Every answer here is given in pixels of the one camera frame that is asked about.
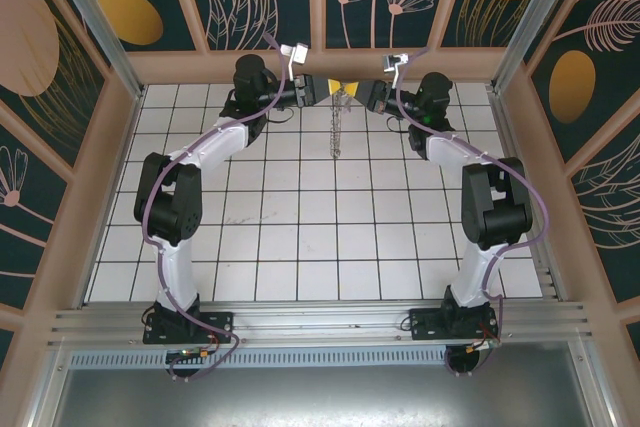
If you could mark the metal band with key rings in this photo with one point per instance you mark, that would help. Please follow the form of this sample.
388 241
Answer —
337 132

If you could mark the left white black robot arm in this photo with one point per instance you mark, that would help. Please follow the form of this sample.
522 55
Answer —
172 202

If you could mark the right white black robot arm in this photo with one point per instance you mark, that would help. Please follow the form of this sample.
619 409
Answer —
492 207

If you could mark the grey metal sheet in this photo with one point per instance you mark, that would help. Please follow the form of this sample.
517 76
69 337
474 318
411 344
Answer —
320 397

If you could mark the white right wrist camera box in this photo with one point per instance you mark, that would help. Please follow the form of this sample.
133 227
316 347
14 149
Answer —
392 63

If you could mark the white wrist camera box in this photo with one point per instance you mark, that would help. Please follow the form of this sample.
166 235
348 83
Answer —
300 53
392 63

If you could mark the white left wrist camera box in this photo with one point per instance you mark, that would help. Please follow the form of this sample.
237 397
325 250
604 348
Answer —
300 53

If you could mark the aluminium side rail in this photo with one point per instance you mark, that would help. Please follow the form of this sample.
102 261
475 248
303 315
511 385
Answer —
501 117

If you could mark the aluminium corner post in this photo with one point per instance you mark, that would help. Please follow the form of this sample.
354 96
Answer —
97 22
532 22

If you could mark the aluminium mounting rail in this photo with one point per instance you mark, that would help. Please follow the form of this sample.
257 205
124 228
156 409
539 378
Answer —
320 319

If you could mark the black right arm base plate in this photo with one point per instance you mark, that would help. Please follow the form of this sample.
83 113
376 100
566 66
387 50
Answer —
425 327

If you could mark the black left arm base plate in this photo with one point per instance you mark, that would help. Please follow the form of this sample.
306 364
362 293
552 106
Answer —
220 322

